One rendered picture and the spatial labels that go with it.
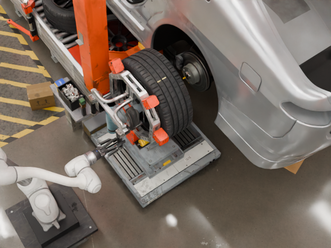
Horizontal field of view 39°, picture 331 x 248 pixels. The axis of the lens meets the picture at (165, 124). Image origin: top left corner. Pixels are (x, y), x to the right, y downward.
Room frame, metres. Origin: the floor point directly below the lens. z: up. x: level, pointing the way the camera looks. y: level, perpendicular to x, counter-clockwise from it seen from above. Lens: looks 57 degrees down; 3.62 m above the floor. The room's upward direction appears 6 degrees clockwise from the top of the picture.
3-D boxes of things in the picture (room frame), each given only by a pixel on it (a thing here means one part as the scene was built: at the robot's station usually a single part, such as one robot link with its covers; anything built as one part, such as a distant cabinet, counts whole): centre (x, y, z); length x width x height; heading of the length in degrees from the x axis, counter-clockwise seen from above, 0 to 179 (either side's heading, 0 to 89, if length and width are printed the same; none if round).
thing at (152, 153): (2.01, 0.11, 0.32); 0.40 x 0.30 x 0.28; 42
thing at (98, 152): (1.51, 0.42, 0.83); 0.09 x 0.08 x 0.07; 132
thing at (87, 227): (1.19, 0.76, 0.15); 0.50 x 0.50 x 0.30; 40
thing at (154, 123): (1.90, 0.24, 0.85); 0.54 x 0.07 x 0.54; 42
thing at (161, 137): (1.67, 0.02, 0.85); 0.09 x 0.08 x 0.07; 42
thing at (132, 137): (1.92, 0.21, 0.48); 0.16 x 0.12 x 0.17; 132
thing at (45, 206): (1.20, 0.77, 0.55); 0.18 x 0.16 x 0.22; 37
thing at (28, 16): (3.12, 1.39, 0.30); 0.09 x 0.05 x 0.50; 42
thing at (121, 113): (1.85, 0.29, 0.85); 0.21 x 0.14 x 0.14; 132
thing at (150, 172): (2.01, 0.11, 0.13); 0.50 x 0.36 x 0.10; 42
